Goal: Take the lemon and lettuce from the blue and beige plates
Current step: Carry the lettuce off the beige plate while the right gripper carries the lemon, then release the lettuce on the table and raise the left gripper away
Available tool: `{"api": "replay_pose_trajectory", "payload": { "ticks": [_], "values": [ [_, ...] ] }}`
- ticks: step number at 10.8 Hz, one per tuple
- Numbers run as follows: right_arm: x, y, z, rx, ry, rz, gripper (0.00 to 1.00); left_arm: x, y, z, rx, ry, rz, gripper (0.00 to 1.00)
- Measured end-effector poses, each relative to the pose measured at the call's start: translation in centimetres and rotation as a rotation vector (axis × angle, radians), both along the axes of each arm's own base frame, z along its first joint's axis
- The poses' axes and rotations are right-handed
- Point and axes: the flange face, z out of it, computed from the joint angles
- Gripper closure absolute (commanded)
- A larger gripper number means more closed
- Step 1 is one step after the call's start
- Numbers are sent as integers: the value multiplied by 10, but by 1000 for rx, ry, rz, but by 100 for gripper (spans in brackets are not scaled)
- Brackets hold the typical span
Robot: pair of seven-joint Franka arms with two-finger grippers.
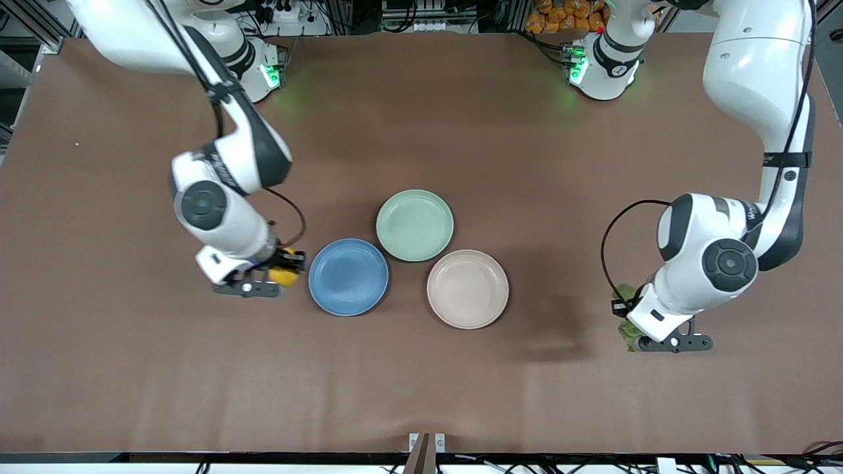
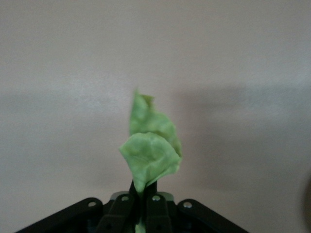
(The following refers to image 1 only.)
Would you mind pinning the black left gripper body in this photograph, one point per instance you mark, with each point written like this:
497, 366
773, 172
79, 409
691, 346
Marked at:
622, 307

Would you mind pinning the green lettuce leaf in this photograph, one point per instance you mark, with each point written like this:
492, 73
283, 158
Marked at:
625, 291

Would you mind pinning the yellow lemon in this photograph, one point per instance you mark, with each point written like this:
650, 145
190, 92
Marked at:
284, 276

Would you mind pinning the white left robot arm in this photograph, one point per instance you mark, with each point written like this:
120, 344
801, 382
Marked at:
698, 263

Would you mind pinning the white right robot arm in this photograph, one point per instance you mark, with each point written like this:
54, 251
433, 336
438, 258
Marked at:
217, 217

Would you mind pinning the blue plate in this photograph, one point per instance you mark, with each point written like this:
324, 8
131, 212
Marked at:
349, 276

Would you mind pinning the green plate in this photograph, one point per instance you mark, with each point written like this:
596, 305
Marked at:
415, 225

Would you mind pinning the beige plate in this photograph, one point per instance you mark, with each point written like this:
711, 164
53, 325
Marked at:
467, 288

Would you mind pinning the white tag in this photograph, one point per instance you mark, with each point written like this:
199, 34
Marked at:
666, 466

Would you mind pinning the white power strip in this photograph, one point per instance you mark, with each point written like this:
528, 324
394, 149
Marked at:
283, 13

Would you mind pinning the bag of orange items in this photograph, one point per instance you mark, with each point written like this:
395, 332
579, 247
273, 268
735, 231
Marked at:
560, 16

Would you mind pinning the metal table bracket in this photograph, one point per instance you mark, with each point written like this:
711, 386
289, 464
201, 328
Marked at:
426, 451

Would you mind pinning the aluminium frame profile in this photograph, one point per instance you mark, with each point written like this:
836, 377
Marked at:
26, 26

